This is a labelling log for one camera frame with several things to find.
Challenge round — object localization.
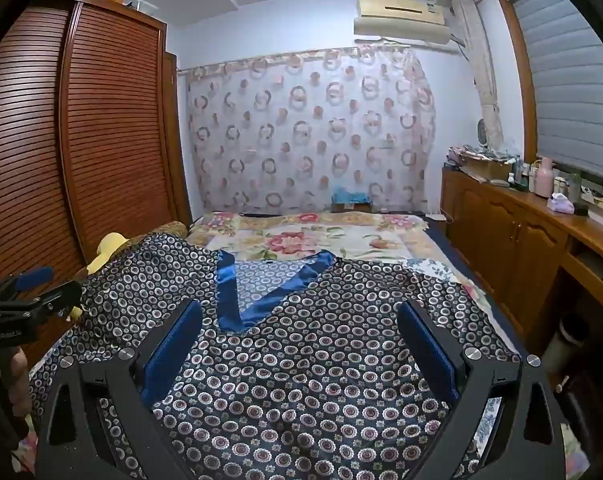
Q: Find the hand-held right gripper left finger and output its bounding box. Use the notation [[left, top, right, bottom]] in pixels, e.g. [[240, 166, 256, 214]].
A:
[[34, 299, 205, 480]]

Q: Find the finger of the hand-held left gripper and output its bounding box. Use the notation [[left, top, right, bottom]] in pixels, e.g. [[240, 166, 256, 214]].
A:
[[24, 280, 83, 318], [0, 266, 55, 301]]

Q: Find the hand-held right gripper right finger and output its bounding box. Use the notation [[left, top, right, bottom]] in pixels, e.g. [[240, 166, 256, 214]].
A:
[[397, 301, 567, 480]]

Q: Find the dark circle-print satin garment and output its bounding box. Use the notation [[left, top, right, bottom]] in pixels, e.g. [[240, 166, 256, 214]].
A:
[[29, 232, 525, 480]]

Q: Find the person's left hand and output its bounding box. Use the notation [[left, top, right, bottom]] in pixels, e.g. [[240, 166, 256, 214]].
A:
[[0, 347, 31, 423]]

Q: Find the yellow plush toy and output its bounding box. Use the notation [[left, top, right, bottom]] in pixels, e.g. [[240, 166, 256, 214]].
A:
[[69, 232, 132, 321]]

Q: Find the blue floral white cloth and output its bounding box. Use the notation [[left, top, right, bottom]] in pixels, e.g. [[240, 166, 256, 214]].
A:
[[12, 259, 505, 476]]

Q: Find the navy bed mattress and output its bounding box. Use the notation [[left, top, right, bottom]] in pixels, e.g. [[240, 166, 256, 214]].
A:
[[421, 215, 522, 351]]

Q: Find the brown woven roll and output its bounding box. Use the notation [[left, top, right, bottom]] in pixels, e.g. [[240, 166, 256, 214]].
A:
[[144, 221, 188, 242]]

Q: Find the round waste bin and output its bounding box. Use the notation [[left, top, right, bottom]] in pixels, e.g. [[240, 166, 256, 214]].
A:
[[549, 315, 589, 371]]

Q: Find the wooden sideboard cabinet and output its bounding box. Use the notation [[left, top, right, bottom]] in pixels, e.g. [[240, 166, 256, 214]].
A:
[[440, 165, 603, 321]]

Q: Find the wooden slatted wardrobe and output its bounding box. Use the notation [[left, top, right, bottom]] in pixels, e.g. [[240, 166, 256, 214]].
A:
[[0, 0, 192, 311]]

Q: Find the pink floral blanket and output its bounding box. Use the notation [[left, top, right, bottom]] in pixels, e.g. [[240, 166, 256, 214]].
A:
[[188, 211, 432, 271]]

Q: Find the cardboard box with blue cloth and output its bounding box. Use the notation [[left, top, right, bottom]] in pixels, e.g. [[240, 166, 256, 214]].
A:
[[330, 187, 372, 213]]

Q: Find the cluttered cardboard box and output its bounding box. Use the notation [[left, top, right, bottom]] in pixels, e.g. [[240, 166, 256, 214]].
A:
[[446, 145, 515, 181]]

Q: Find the purple tissue pack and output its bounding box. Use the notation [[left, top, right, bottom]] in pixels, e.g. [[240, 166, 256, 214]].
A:
[[546, 192, 575, 215]]

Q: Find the pink thermos jug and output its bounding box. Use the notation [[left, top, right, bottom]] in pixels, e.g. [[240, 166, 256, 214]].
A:
[[535, 157, 555, 198]]

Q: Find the circle-print sheer curtain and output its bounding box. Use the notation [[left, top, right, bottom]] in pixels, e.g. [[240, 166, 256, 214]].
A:
[[179, 45, 437, 216]]

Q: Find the beige tied side curtain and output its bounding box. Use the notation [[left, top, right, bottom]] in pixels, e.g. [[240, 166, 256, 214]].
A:
[[451, 0, 505, 148]]

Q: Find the grey window blind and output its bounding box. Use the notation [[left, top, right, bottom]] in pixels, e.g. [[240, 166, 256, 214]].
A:
[[506, 0, 603, 186]]

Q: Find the beige air conditioner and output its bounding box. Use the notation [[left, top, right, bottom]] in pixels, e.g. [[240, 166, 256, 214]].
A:
[[352, 0, 452, 53]]

